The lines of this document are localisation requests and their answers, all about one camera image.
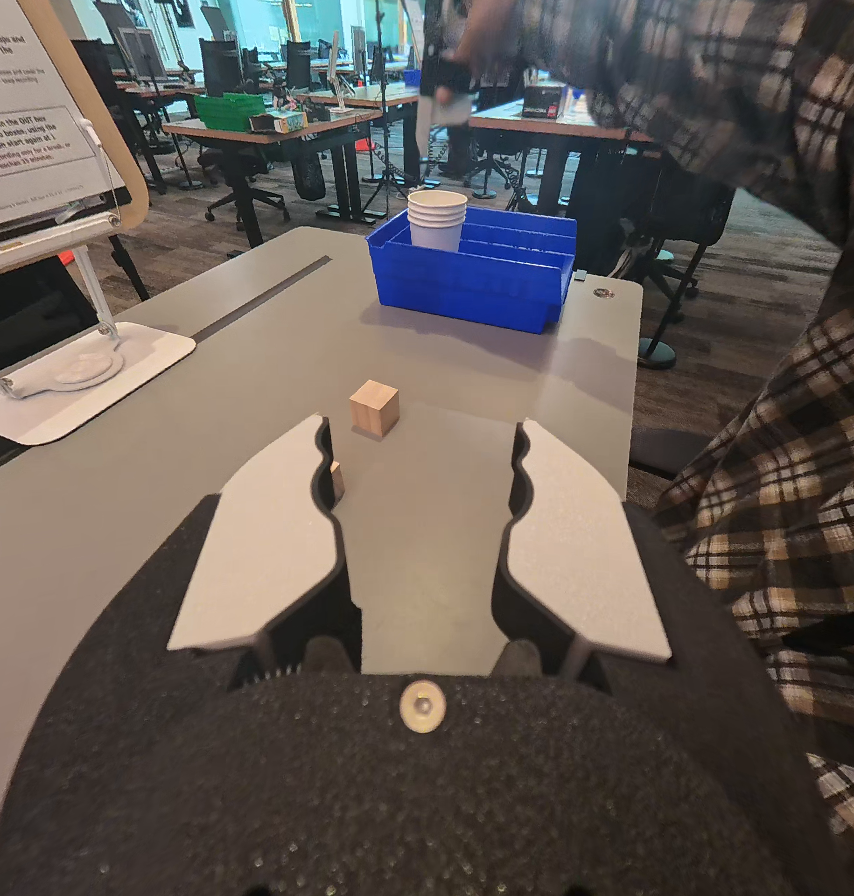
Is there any wooden office desk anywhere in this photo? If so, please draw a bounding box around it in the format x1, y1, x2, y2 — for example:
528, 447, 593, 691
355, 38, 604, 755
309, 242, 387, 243
162, 108, 385, 249
469, 101, 655, 218

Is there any white paper cup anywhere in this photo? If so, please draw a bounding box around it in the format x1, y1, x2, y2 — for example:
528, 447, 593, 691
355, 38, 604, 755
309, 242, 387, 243
406, 189, 469, 252

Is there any green parts bin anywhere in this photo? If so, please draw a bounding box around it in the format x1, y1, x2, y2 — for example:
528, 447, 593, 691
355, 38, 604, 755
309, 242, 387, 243
194, 93, 267, 134

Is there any black cardboard box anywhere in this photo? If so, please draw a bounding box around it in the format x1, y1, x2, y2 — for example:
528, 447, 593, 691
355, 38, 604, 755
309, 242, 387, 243
521, 80, 568, 118

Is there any person's right hand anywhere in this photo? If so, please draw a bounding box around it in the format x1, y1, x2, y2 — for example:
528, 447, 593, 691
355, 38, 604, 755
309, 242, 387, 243
455, 0, 540, 71

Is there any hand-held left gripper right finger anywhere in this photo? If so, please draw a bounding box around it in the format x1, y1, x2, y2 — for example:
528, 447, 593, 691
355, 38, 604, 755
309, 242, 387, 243
492, 419, 673, 676

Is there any person's right forearm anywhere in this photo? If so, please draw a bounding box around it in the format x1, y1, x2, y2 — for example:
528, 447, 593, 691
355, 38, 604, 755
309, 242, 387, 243
521, 0, 854, 242

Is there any white printed paper sheet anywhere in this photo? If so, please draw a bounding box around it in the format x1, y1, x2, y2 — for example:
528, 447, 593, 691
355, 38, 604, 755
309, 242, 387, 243
0, 0, 127, 232

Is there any black table cable tray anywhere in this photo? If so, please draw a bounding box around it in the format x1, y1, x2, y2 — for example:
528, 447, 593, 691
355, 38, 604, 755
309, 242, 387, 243
0, 255, 333, 477

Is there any black office chair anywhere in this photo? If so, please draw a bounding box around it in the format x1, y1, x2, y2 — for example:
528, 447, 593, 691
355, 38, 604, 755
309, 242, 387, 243
581, 150, 737, 324
199, 38, 291, 225

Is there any person's plaid shirt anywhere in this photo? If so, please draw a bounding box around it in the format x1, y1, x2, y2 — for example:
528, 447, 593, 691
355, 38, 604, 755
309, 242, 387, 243
651, 210, 854, 841

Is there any blue plastic bin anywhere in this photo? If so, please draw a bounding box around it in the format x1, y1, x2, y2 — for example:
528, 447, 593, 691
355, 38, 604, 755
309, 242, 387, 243
365, 205, 577, 336

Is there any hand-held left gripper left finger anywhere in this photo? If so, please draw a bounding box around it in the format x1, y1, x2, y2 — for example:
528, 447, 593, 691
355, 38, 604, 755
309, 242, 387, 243
167, 413, 363, 674

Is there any instruction sheet stand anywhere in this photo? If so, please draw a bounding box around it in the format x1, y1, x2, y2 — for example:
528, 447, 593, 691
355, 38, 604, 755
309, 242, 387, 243
0, 210, 197, 446

